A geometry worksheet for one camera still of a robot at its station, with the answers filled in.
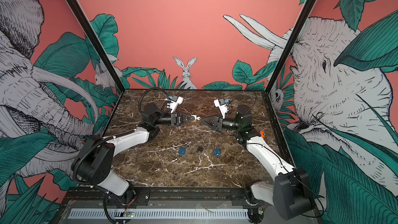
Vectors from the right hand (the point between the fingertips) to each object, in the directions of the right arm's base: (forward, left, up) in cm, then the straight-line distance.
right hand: (202, 122), depth 69 cm
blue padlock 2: (-3, -8, -27) cm, 29 cm away
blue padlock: (-2, +12, -28) cm, 30 cm away
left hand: (+1, +4, 0) cm, 4 cm away
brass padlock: (+2, +3, -1) cm, 4 cm away
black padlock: (-1, +2, -29) cm, 29 cm away
